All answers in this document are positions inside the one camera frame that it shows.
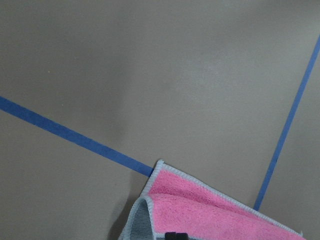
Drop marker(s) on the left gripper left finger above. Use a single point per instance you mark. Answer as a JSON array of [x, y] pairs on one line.
[[170, 236]]

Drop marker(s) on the pink towel with grey edge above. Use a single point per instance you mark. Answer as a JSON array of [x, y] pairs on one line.
[[173, 201]]

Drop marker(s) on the blue tape line crosswise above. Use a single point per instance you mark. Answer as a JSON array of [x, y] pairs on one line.
[[72, 136]]

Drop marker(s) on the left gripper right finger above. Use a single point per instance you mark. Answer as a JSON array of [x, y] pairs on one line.
[[181, 236]]

